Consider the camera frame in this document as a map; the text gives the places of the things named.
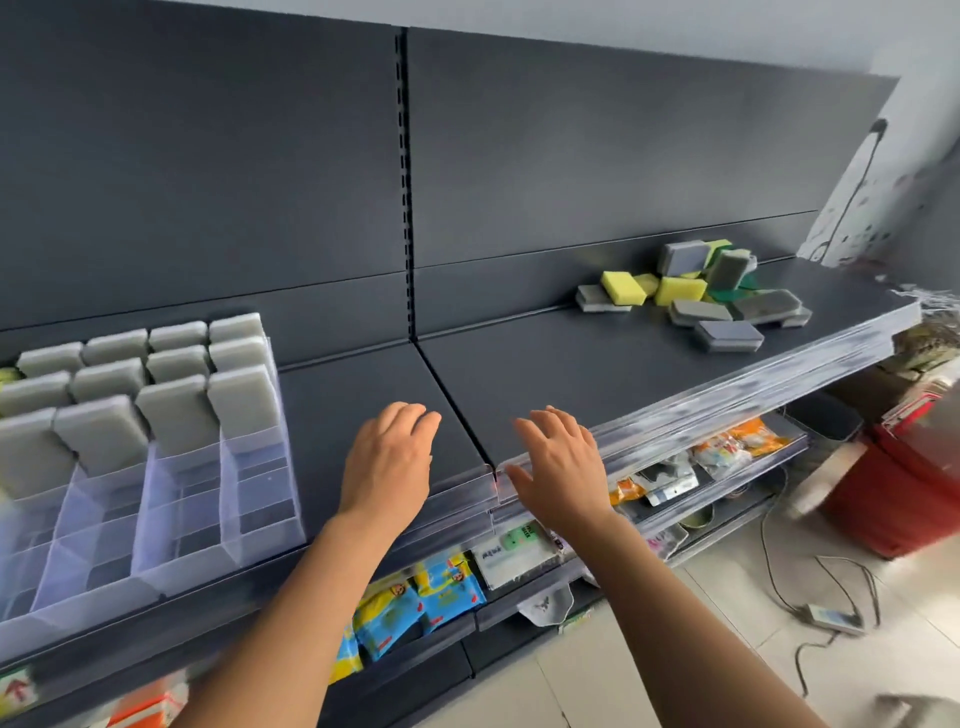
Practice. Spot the person's right hand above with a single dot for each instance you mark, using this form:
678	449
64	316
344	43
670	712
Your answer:
559	480

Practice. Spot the person's left hand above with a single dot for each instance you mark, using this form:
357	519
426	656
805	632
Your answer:
386	469

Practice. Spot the person's right middle finger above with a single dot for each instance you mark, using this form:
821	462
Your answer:
553	426

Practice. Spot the person's left fingers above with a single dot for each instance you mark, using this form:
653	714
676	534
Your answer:
409	427

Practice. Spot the person's right thumb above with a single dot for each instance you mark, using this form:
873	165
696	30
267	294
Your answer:
516	481

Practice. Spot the person's right forearm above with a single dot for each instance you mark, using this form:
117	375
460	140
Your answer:
675	630

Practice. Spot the person's left forearm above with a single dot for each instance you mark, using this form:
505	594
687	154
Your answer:
300	622

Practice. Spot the white packet with green label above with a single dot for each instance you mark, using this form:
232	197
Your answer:
514	555

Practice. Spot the small orange packet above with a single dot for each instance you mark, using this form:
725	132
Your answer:
626	491

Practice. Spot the grey black packaged item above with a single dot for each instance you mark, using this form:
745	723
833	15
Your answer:
666	472

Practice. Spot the white pouch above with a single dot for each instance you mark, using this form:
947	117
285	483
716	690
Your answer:
546	604

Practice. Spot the blue yellow snack packet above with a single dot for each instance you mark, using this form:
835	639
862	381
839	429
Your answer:
346	658
386	611
450	589

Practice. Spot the white colourful packet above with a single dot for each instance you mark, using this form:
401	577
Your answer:
716	454

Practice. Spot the orange yellow packet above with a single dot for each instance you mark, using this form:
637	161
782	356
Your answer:
751	438

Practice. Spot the pile of yellow grey sponges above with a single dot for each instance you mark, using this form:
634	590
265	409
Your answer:
705	296

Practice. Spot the dark grey metal shelf unit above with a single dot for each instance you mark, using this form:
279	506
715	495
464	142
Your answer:
525	187

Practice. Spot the clear plastic divider organizer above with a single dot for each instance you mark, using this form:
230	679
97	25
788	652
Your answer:
172	517

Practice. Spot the rows of grey sponges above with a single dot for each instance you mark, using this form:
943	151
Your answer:
150	390

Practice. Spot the black basket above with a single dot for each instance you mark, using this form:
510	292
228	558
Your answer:
825	416

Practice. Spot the white power strip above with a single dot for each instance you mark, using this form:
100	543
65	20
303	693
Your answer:
835	619

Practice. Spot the red plastic bin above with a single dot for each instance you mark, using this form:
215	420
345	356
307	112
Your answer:
892	495

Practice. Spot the red white boxes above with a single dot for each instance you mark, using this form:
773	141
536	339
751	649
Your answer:
919	409

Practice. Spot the orange box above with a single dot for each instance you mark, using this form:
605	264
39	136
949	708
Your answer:
146	705

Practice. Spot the white sign with red arrow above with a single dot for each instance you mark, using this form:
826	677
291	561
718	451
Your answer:
15	688

